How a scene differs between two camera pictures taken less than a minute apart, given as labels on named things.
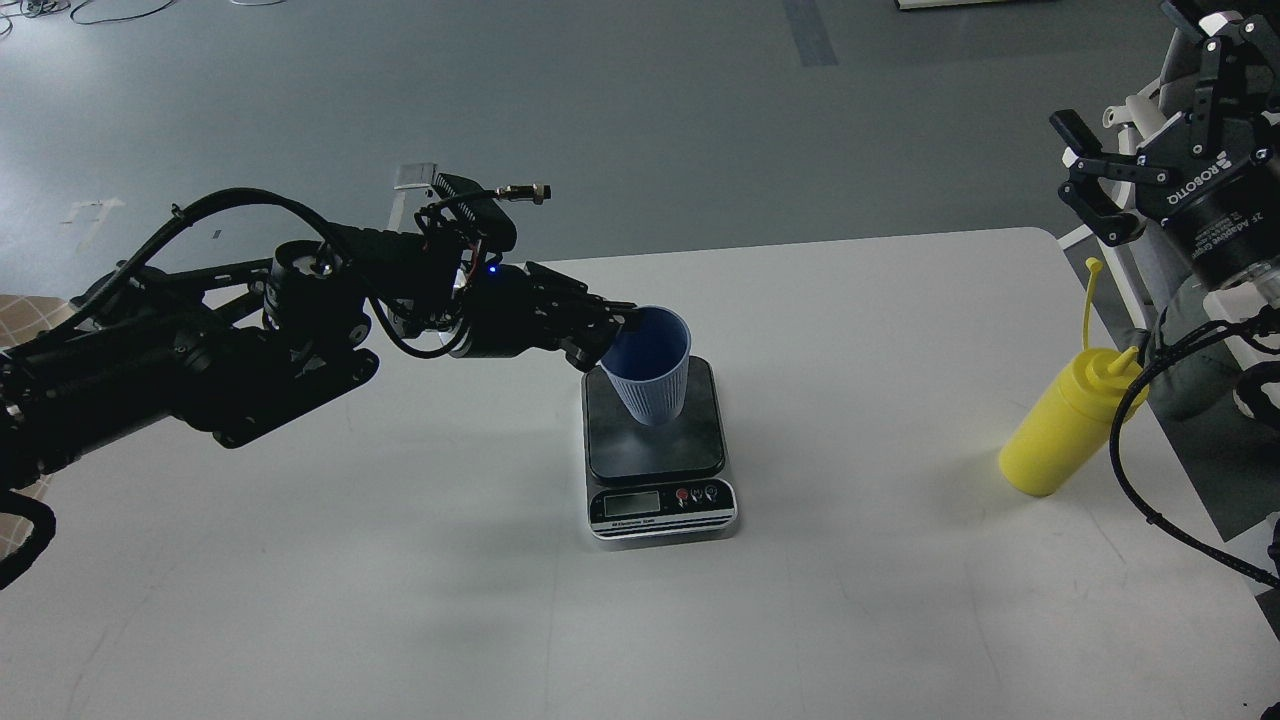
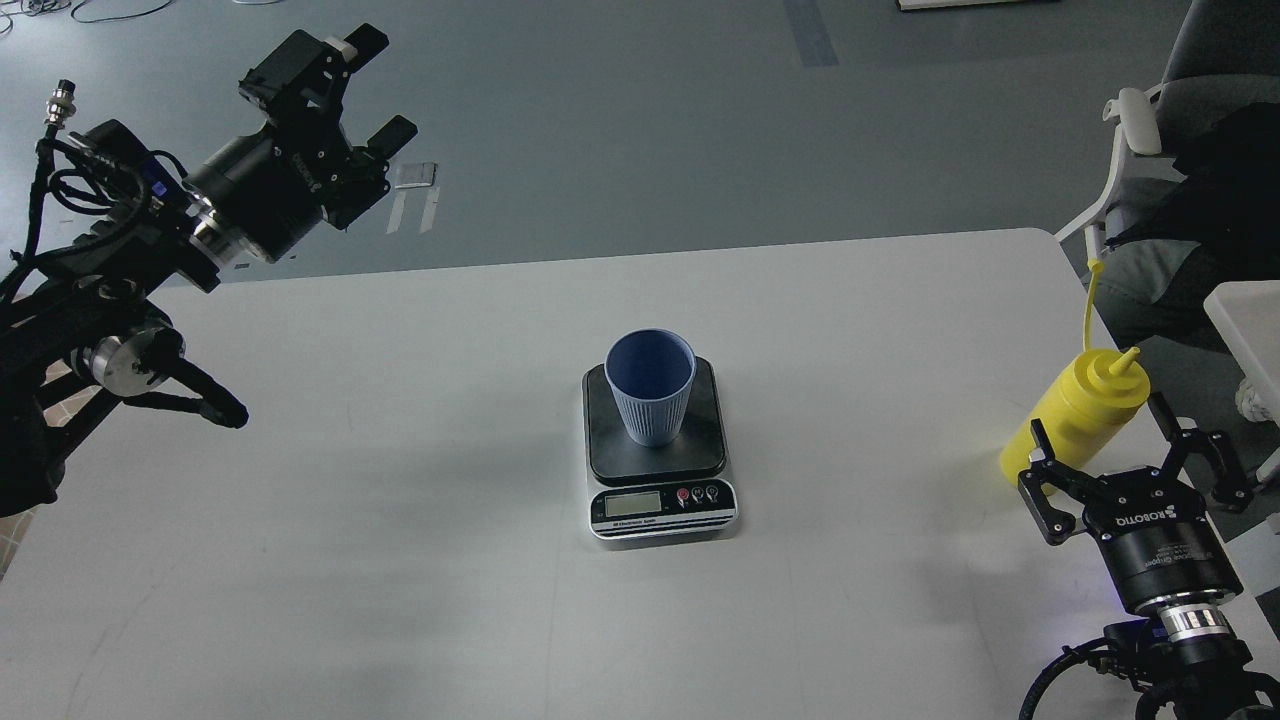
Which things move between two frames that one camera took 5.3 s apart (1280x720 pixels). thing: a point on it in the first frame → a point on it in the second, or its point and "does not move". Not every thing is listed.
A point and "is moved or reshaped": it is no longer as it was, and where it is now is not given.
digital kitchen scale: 656,483 does not move
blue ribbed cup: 646,364 is moved or reshaped
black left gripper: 507,317 → 268,189
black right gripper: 1212,172 → 1156,535
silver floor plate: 415,175 does not move
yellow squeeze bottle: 1070,419 does not move
